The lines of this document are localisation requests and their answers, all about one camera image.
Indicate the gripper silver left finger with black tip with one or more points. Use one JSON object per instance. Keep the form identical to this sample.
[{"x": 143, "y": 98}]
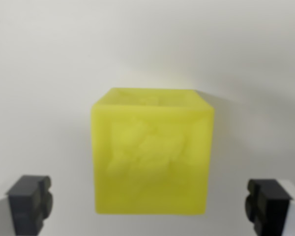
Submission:
[{"x": 24, "y": 206}]

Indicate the gripper silver right finger with black tip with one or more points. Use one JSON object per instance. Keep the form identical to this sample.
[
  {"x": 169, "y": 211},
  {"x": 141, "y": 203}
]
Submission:
[{"x": 270, "y": 209}]

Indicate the yellow embossed cube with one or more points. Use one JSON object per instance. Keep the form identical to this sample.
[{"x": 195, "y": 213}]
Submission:
[{"x": 152, "y": 157}]

